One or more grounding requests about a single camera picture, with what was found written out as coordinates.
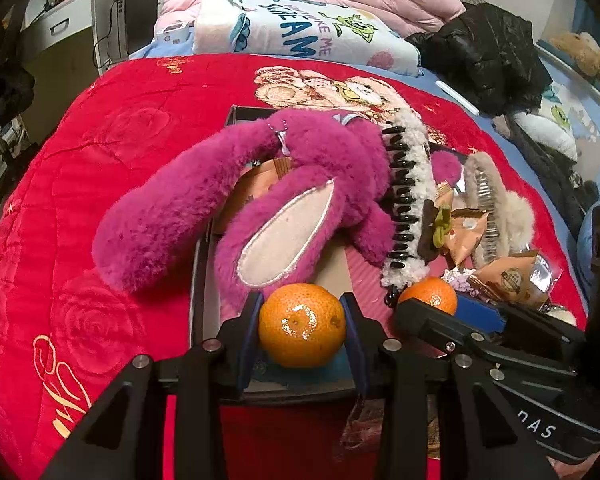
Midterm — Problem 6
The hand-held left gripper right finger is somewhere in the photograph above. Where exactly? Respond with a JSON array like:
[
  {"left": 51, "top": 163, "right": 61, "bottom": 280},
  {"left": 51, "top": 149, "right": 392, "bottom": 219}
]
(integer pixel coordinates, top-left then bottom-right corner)
[{"left": 340, "top": 292, "right": 561, "bottom": 480}]

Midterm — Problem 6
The black shallow box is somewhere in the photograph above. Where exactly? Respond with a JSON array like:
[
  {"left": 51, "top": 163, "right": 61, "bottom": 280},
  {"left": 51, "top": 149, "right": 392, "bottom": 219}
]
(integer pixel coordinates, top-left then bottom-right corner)
[{"left": 190, "top": 104, "right": 481, "bottom": 407}]

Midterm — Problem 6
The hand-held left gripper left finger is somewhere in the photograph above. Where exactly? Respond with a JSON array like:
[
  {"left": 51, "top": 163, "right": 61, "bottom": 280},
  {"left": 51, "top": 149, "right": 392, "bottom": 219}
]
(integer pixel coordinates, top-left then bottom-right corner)
[{"left": 40, "top": 290, "right": 266, "bottom": 480}]

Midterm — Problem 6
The small orange tangerine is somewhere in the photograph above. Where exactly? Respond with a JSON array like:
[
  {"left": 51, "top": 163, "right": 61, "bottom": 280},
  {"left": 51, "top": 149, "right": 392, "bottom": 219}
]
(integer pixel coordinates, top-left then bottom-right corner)
[
  {"left": 258, "top": 283, "right": 347, "bottom": 369},
  {"left": 397, "top": 276, "right": 459, "bottom": 317}
]

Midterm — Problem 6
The person's blue fleece clothing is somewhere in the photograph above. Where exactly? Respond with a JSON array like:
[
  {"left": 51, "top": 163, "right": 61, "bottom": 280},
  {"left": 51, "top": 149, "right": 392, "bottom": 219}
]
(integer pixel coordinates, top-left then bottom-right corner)
[{"left": 576, "top": 209, "right": 597, "bottom": 282}]

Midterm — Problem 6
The clear badge packet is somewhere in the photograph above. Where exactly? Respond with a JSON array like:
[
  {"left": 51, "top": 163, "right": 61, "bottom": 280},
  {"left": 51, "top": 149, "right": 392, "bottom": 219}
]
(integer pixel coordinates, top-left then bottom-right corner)
[{"left": 529, "top": 249, "right": 564, "bottom": 287}]

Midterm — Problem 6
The red printed blanket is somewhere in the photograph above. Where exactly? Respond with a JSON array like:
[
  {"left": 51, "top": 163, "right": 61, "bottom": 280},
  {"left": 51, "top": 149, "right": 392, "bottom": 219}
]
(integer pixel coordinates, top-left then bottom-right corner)
[{"left": 0, "top": 55, "right": 588, "bottom": 480}]

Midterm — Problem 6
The white cartoon printed blanket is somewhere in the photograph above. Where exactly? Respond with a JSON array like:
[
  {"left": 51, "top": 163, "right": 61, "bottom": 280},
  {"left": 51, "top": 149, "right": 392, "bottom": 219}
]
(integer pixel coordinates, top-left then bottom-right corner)
[{"left": 192, "top": 0, "right": 424, "bottom": 77}]

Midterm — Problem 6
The black computer tower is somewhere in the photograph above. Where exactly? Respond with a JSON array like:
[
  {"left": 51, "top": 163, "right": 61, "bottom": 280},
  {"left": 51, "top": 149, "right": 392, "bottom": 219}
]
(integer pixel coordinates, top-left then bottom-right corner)
[{"left": 124, "top": 0, "right": 161, "bottom": 47}]

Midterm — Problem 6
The white cartoon pillow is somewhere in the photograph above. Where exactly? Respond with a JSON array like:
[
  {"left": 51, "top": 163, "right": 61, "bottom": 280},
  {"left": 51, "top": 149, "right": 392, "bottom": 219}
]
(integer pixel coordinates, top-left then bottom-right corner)
[{"left": 511, "top": 94, "right": 579, "bottom": 162}]

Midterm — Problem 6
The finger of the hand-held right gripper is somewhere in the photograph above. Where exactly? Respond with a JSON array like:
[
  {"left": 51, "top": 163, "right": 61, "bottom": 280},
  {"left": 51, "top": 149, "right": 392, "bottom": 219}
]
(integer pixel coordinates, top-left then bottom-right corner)
[
  {"left": 395, "top": 299, "right": 577, "bottom": 384},
  {"left": 455, "top": 294, "right": 588, "bottom": 357}
]

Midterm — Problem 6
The white desk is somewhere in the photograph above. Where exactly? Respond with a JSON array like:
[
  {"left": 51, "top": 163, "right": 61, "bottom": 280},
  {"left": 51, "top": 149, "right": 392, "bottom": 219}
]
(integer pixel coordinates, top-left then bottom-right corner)
[{"left": 21, "top": 0, "right": 127, "bottom": 72}]

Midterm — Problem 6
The white fluffy hair clip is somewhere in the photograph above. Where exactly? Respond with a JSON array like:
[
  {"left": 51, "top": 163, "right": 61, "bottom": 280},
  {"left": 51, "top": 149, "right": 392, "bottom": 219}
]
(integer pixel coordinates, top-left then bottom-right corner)
[{"left": 379, "top": 107, "right": 439, "bottom": 307}]

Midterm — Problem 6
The black puffer jacket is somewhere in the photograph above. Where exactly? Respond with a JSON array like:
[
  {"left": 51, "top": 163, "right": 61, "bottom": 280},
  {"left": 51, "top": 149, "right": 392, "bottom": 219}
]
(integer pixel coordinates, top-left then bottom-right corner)
[{"left": 405, "top": 2, "right": 549, "bottom": 117}]

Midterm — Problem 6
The purple white scrunchie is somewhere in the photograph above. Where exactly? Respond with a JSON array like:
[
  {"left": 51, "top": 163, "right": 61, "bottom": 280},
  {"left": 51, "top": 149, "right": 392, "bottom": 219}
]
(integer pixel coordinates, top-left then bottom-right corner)
[{"left": 440, "top": 267, "right": 477, "bottom": 294}]

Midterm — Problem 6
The olive bow hair clip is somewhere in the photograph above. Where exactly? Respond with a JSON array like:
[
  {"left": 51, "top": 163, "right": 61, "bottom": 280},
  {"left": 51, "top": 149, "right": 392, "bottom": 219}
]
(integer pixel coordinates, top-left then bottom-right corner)
[{"left": 422, "top": 199, "right": 454, "bottom": 262}]

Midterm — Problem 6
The dark clothes pile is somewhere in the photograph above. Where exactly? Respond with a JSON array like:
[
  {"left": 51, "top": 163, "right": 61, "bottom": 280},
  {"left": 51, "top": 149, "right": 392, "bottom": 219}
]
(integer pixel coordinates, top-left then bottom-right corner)
[{"left": 492, "top": 114, "right": 600, "bottom": 242}]

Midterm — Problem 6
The brown flat snack packet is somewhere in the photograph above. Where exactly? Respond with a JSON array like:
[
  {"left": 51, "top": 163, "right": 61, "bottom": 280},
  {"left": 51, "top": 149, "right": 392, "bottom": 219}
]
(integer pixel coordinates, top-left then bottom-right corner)
[{"left": 467, "top": 254, "right": 542, "bottom": 307}]

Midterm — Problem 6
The brown teddy bear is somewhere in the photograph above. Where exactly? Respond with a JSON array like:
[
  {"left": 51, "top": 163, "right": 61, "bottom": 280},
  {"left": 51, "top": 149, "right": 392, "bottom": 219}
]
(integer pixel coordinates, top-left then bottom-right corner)
[{"left": 550, "top": 30, "right": 600, "bottom": 97}]

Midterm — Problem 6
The cream triangular snack packet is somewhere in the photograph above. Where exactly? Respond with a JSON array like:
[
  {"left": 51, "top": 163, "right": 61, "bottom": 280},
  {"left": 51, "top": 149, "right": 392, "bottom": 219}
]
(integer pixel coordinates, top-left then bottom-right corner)
[{"left": 434, "top": 182, "right": 457, "bottom": 212}]

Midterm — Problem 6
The magenta plush toy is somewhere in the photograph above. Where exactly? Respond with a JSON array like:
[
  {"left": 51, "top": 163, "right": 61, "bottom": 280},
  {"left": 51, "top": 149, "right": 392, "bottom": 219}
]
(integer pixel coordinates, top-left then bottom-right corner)
[{"left": 92, "top": 109, "right": 462, "bottom": 302}]

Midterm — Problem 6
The white slim remote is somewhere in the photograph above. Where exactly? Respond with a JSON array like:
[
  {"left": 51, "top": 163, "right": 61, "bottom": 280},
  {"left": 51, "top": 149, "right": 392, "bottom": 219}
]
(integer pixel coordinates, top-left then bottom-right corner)
[{"left": 434, "top": 80, "right": 482, "bottom": 117}]

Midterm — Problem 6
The beige fluffy hair clip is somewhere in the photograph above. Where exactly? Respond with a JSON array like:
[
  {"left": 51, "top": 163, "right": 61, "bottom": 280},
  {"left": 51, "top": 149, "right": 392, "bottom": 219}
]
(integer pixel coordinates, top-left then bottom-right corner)
[{"left": 461, "top": 152, "right": 537, "bottom": 267}]

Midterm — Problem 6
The small white pink device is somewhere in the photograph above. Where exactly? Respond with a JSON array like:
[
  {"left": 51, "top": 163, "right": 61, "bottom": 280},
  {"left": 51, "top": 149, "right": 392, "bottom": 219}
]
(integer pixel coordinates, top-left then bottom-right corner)
[{"left": 155, "top": 20, "right": 197, "bottom": 47}]

